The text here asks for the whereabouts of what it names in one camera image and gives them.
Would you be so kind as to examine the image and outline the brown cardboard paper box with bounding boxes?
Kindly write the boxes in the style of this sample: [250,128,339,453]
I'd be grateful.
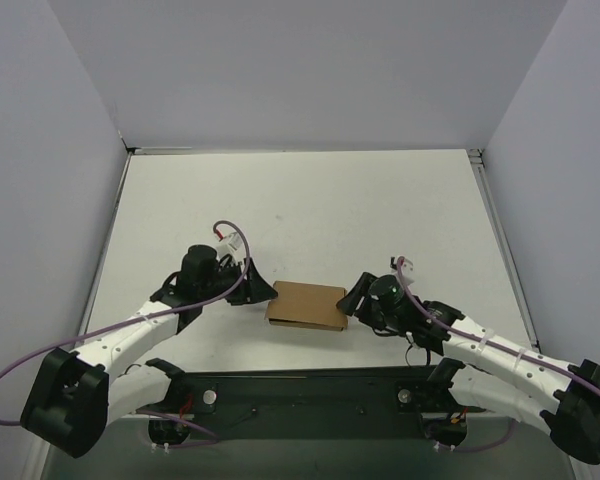
[265,281,348,332]

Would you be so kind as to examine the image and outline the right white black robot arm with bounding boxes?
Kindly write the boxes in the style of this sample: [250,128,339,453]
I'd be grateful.
[337,272,600,465]

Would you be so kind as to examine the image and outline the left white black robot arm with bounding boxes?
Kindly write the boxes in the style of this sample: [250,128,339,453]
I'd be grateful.
[20,245,278,458]

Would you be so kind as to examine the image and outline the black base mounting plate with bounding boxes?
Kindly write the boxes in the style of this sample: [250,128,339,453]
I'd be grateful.
[146,366,470,448]

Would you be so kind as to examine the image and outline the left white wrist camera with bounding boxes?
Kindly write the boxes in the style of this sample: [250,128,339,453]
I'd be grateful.
[215,231,243,259]

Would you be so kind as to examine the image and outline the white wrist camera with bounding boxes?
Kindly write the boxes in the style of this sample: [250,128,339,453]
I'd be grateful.
[390,256,415,286]
[215,231,243,259]

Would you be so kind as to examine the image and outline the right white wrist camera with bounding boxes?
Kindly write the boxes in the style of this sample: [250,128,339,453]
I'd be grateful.
[390,256,415,286]

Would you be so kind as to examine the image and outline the aluminium table frame rail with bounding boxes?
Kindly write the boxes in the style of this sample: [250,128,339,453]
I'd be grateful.
[467,148,581,419]

